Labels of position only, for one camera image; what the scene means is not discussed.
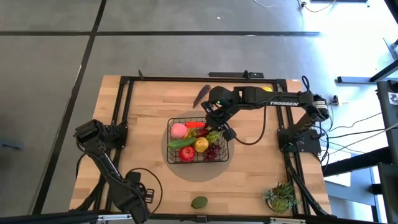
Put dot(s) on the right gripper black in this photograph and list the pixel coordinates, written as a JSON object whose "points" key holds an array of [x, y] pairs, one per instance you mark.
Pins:
{"points": [[219, 116]]}

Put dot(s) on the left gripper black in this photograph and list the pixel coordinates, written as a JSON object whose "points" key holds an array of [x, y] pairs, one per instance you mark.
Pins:
{"points": [[135, 185]]}

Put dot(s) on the orange carrot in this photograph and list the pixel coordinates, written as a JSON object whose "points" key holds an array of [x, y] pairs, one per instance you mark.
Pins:
{"points": [[195, 124]]}

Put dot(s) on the red mango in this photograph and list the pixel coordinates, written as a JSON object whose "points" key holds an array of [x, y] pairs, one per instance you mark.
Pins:
{"points": [[202, 132]]}

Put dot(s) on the yellow orange fruit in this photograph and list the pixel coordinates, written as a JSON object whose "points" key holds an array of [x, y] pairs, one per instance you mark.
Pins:
{"points": [[188, 133]]}

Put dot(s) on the yellow pear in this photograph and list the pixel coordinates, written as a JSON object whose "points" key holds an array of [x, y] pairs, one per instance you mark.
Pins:
{"points": [[201, 144]]}

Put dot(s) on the pink peach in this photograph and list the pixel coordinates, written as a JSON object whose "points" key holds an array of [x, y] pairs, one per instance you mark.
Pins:
{"points": [[179, 130]]}

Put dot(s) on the red grape bunch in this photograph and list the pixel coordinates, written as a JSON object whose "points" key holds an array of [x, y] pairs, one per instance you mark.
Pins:
{"points": [[213, 152]]}

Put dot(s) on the smooth green cucumber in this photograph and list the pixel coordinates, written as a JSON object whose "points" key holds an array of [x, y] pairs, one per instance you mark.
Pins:
{"points": [[182, 143]]}

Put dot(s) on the red apple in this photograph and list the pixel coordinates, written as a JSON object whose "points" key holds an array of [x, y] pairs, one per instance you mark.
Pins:
{"points": [[187, 154]]}

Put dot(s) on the dark green avocado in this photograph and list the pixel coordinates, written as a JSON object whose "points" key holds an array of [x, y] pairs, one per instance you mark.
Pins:
{"points": [[199, 202]]}

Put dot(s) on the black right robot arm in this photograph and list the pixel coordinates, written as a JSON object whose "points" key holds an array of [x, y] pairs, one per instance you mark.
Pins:
{"points": [[280, 101]]}

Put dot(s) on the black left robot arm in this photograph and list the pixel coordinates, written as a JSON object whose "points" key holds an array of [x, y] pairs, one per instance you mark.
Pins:
{"points": [[105, 161]]}

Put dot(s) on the round grey mat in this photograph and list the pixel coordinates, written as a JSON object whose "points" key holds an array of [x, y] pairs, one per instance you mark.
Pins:
{"points": [[199, 172]]}

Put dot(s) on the yellow lemon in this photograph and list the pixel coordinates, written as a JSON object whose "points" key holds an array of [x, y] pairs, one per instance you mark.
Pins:
{"points": [[267, 89]]}

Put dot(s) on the potted succulent plant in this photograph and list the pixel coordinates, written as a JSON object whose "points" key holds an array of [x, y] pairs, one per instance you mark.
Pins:
{"points": [[281, 197]]}

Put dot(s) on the black stand legs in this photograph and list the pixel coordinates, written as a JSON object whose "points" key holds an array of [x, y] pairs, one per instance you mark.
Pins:
{"points": [[357, 79]]}

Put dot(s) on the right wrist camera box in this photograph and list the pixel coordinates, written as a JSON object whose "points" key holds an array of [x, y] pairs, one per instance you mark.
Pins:
{"points": [[230, 134]]}

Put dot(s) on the black bracket bar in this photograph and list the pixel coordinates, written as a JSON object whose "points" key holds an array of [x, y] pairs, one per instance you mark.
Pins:
{"points": [[233, 75]]}

